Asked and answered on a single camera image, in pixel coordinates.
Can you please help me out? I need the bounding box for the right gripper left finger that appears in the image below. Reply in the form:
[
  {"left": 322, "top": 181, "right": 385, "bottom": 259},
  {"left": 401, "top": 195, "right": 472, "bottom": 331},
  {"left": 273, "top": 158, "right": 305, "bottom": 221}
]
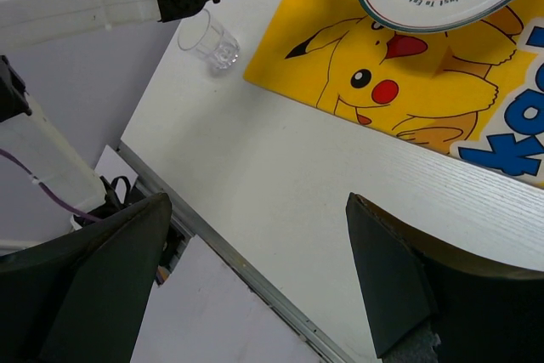
[{"left": 0, "top": 191, "right": 173, "bottom": 363}]

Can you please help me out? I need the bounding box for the yellow pikachu cloth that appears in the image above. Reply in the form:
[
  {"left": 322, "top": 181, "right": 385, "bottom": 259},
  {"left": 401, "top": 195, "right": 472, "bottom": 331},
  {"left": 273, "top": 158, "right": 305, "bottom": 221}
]
[{"left": 244, "top": 0, "right": 543, "bottom": 187}]

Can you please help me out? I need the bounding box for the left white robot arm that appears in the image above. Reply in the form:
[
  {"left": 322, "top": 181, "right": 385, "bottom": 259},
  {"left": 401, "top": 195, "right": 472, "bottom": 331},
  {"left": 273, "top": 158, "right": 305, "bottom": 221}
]
[{"left": 1, "top": 0, "right": 219, "bottom": 224}]

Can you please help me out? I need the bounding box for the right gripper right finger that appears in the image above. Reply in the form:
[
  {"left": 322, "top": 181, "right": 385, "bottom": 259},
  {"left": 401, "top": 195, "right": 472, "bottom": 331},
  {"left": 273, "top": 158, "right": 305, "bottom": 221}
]
[{"left": 346, "top": 194, "right": 543, "bottom": 362}]

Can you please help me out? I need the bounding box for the clear glass cup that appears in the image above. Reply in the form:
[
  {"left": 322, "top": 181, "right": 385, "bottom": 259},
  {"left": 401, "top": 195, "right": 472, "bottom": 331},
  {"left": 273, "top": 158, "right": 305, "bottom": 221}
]
[{"left": 177, "top": 9, "right": 240, "bottom": 71}]

